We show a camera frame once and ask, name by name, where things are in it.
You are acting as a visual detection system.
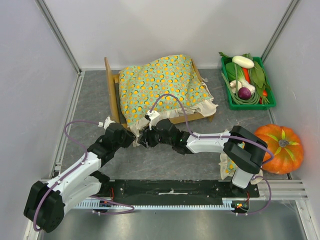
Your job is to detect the lemon print cushion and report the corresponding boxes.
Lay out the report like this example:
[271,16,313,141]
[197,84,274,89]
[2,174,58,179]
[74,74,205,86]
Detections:
[118,54,218,137]

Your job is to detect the wooden pet bed frame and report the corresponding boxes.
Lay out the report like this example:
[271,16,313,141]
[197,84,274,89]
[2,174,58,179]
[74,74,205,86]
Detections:
[104,57,214,129]

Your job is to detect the white front rope tie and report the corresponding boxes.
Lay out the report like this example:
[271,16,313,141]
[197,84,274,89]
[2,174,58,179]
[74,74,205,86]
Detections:
[201,77,208,91]

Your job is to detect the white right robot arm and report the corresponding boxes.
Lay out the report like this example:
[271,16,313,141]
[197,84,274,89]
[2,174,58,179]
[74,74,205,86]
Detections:
[138,119,268,197]

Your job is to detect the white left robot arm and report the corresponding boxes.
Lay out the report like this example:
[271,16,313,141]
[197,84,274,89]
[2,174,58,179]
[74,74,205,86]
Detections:
[23,121,136,233]

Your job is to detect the small lemon print pillow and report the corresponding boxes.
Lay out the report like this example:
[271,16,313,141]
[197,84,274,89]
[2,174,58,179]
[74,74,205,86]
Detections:
[219,126,268,189]

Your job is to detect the white mushroom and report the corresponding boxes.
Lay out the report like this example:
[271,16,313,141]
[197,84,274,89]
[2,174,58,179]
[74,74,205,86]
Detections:
[229,80,242,94]

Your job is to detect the purple onion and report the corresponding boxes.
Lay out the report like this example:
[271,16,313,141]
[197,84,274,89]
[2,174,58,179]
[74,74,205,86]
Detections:
[237,87,252,100]

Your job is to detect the bok choy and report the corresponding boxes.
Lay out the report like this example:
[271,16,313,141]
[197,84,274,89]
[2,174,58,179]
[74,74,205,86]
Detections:
[225,62,256,95]

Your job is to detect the green long beans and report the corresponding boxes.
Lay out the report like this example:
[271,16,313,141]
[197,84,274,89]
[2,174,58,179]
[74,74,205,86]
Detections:
[221,72,260,105]

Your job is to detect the orange carrot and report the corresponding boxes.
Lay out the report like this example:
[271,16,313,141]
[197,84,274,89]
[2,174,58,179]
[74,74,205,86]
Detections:
[242,67,251,84]

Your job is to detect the white eggplant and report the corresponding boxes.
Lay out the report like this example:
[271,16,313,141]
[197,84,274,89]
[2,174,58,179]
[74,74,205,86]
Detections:
[232,55,255,69]

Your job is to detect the green spinach leaves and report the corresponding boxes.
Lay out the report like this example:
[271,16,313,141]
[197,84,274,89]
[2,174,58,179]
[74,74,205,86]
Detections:
[219,51,271,91]

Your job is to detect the green plastic crate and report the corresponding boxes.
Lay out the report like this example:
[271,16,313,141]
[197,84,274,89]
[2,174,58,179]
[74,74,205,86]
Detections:
[219,52,276,110]

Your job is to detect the orange pumpkin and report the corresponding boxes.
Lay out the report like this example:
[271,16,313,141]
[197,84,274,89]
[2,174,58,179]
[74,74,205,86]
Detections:
[254,124,304,175]

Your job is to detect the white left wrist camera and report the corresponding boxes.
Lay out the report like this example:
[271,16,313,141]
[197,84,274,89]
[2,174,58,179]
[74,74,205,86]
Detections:
[98,116,115,130]

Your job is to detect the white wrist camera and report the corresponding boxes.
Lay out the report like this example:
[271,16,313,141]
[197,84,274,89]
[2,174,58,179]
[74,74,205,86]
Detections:
[145,110,160,130]
[98,116,115,130]

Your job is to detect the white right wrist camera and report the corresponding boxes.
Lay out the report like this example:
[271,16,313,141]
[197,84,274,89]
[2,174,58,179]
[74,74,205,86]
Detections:
[145,110,160,130]

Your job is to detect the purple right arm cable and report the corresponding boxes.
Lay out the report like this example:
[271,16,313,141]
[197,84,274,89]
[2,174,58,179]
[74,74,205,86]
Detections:
[148,93,275,216]

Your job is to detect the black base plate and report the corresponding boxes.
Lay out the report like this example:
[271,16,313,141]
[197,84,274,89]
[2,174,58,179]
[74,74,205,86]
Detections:
[97,179,260,206]

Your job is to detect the white cable duct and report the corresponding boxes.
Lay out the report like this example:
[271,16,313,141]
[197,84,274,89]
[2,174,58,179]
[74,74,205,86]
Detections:
[74,198,249,211]

